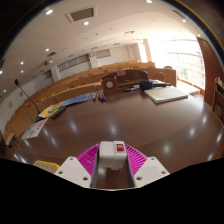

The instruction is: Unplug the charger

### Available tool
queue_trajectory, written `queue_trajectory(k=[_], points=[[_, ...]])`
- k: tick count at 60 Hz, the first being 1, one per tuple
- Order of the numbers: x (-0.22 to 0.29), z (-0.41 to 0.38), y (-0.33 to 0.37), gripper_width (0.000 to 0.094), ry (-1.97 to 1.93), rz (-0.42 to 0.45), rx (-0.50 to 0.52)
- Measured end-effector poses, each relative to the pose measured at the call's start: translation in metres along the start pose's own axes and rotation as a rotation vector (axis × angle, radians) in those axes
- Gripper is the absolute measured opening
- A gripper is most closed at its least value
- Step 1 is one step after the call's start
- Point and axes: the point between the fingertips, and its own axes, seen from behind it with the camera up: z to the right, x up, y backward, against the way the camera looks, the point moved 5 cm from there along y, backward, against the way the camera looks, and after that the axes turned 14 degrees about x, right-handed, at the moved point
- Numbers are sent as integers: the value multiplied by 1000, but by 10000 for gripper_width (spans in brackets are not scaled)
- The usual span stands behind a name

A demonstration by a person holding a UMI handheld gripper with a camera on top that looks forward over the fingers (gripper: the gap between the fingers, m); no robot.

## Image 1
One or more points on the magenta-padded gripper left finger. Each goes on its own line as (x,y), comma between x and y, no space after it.
(75,171)

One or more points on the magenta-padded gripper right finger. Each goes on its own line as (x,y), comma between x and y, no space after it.
(150,171)

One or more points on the white charger with red button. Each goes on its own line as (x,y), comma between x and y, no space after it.
(110,155)

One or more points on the yellow power strip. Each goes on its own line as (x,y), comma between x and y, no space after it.
(46,165)

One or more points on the white sheet with red print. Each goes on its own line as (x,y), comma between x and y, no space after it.
(33,130)

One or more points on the black remote control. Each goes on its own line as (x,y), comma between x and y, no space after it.
(57,112)

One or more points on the small wooden-topped stand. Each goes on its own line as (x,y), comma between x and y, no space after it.
(10,137)

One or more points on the blue marker pen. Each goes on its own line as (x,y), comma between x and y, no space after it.
(94,97)

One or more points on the white closed book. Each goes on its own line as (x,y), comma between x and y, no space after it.
(165,95)

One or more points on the red marker pen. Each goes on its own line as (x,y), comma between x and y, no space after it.
(104,97)
(99,97)

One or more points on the rows of wooden lecture seats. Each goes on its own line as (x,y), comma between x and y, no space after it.
(73,89)

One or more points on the black handheld microphone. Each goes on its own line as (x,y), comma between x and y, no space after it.
(146,85)

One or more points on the wooden desk organizer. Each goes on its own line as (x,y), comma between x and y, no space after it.
(130,78)

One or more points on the wooden shelf unit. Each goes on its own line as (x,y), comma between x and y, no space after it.
(218,100)

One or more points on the black gooseneck microphone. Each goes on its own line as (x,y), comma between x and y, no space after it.
(16,81)

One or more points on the ceiling projector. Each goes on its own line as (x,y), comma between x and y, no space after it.
(49,62)

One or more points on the large glass window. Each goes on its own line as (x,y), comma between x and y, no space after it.
(180,60)

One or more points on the square ceiling air conditioner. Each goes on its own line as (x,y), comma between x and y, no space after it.
(81,14)

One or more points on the ceiling vent grille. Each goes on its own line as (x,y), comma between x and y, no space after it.
(178,13)

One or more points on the round ceiling lights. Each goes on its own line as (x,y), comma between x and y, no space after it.
(49,12)

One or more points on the wall clock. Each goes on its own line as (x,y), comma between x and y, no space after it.
(92,54)

